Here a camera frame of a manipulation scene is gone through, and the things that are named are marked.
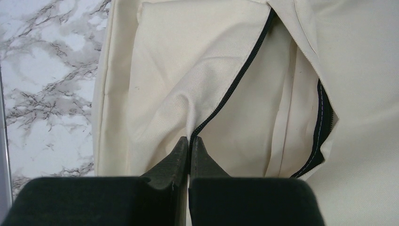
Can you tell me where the cream canvas backpack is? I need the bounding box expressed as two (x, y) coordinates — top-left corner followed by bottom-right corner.
(92, 0), (399, 226)

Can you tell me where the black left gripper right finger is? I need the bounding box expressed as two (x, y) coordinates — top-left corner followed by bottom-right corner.
(189, 137), (325, 226)

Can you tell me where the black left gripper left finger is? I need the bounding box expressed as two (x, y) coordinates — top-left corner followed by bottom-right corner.
(3, 137), (189, 226)

